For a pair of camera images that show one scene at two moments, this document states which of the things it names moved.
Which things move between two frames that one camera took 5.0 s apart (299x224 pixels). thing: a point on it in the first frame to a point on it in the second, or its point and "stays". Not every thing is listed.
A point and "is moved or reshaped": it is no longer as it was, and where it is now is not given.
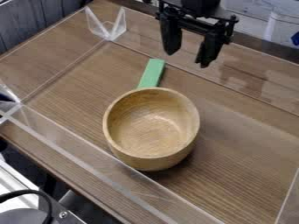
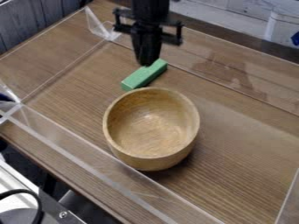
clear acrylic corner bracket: (98, 27) stays
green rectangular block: (154, 73) is moved or reshaped
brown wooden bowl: (152, 123) stays
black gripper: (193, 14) to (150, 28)
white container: (281, 24) stays
